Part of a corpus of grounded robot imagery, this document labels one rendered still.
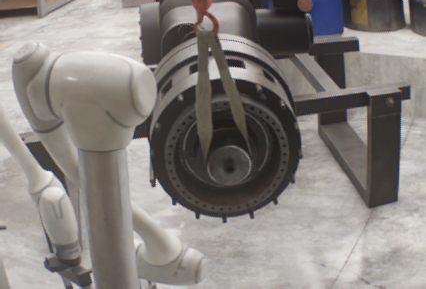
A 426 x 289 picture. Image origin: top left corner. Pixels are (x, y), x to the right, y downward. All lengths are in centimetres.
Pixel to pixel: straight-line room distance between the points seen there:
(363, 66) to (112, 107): 397
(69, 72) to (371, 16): 443
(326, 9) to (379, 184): 178
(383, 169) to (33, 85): 279
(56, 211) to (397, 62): 351
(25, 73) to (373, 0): 441
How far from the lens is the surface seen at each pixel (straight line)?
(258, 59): 300
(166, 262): 184
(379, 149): 404
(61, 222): 215
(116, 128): 149
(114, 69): 147
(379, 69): 532
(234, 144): 270
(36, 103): 157
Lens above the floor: 195
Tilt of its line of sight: 20 degrees down
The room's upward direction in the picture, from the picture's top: 5 degrees counter-clockwise
